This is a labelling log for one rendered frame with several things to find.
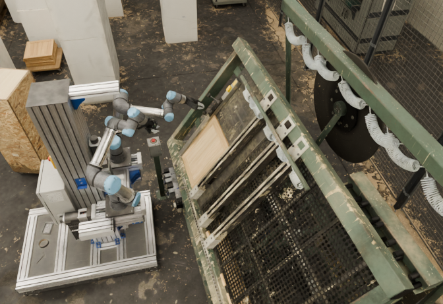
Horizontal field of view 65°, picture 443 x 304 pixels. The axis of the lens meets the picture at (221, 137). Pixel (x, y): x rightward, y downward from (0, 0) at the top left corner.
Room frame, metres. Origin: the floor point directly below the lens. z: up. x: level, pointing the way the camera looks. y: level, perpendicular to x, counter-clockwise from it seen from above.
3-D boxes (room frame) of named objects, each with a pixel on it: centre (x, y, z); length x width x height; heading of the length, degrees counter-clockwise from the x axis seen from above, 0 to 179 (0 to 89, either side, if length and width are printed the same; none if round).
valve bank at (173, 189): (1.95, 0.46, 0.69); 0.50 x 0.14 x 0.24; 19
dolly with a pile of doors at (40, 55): (4.84, 2.95, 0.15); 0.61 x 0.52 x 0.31; 14
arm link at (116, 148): (2.04, 0.93, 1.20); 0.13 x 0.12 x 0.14; 10
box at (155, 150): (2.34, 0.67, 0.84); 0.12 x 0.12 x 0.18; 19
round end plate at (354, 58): (1.87, -0.84, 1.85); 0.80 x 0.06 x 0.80; 19
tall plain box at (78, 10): (4.32, 1.89, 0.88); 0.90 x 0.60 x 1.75; 14
